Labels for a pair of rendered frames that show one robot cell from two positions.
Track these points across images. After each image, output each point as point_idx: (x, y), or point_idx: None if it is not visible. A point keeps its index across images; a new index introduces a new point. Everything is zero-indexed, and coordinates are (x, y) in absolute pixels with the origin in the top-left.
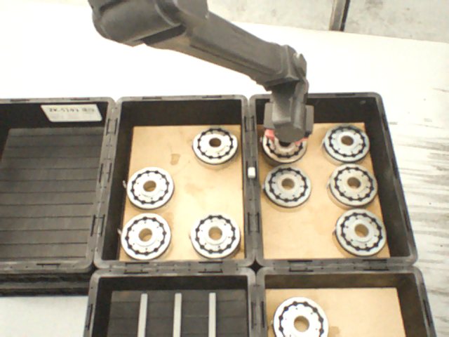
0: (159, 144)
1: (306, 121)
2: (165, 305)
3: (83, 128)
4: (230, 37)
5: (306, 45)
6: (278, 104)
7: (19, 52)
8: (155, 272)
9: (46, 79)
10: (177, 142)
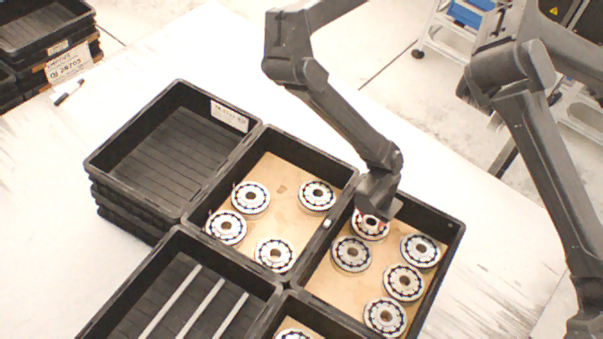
0: (276, 173)
1: (389, 210)
2: (209, 282)
3: (231, 133)
4: (342, 110)
5: (450, 168)
6: (367, 179)
7: (220, 56)
8: (216, 247)
9: (227, 86)
10: (292, 178)
